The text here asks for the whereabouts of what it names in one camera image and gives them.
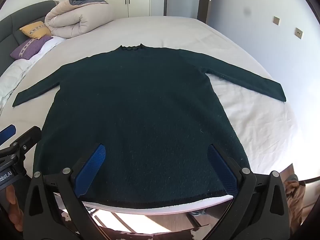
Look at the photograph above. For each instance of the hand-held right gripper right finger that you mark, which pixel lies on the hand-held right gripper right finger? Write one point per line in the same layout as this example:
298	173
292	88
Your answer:
222	171

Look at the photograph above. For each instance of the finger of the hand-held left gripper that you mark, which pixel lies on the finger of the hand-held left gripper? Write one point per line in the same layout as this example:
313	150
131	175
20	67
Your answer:
27	137
7	133

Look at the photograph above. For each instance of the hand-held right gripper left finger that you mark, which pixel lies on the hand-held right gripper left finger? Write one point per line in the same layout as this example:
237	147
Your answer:
91	170

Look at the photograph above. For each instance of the dark green sweater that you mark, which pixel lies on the dark green sweater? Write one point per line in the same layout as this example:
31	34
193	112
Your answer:
140	120

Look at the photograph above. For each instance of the person's left hand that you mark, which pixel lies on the person's left hand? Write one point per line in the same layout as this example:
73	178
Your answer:
14	205

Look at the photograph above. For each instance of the bed with white sheet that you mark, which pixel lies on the bed with white sheet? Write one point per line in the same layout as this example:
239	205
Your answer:
245	120

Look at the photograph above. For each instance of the white crumpled cloth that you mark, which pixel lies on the white crumpled cloth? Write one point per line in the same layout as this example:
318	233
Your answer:
15	77

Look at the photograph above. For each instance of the person's brown pants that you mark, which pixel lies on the person's brown pants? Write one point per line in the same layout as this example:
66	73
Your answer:
293	190

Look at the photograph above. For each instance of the purple patterned pillow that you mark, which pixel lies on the purple patterned pillow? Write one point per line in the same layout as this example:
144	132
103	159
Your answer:
28	47

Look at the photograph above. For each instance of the yellow patterned pillow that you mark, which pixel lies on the yellow patterned pillow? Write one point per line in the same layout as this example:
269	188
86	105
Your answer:
35	31

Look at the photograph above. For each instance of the grey padded headboard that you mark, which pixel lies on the grey padded headboard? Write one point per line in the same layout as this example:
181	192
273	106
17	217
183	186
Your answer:
15	20

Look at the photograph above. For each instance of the folded beige duvet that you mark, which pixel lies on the folded beige duvet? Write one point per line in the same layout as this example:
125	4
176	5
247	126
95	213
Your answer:
75	17

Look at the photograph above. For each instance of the grey door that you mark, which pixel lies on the grey door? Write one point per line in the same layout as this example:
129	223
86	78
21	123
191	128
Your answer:
185	0

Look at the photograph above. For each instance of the beige wall socket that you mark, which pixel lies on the beige wall socket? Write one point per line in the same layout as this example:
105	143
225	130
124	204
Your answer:
276	20
298	33

